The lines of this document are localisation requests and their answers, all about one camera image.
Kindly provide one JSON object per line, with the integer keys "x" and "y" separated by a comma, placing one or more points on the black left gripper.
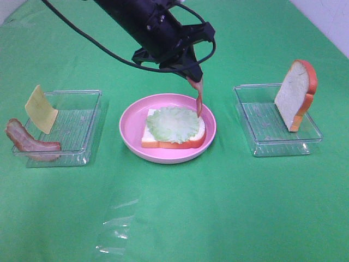
{"x": 169, "y": 44}

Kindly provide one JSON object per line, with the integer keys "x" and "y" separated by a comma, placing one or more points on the short bacon strip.
{"x": 199, "y": 100}

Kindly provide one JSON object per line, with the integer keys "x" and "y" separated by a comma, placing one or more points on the green lettuce leaf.
{"x": 174, "y": 124}

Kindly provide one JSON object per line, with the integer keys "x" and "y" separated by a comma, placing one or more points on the white bread slice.
{"x": 148, "y": 141}

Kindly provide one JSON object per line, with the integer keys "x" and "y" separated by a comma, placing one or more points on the long bacon strip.
{"x": 24, "y": 142}

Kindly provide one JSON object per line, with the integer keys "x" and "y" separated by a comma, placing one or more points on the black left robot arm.
{"x": 131, "y": 15}

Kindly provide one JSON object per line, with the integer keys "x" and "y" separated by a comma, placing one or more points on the pink round plate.
{"x": 133, "y": 120}

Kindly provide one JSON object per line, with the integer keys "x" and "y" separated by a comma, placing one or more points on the clear plastic bread tray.
{"x": 263, "y": 126}

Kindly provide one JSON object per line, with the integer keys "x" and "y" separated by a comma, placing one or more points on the upright bread slice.
{"x": 296, "y": 93}

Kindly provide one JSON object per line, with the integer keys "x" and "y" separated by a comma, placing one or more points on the clear plastic ingredient tray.
{"x": 77, "y": 128}

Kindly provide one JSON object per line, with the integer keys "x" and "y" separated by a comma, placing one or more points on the yellow cheese slice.
{"x": 40, "y": 111}

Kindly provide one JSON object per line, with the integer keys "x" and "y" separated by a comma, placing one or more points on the clear plastic wrap sheet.
{"x": 114, "y": 233}

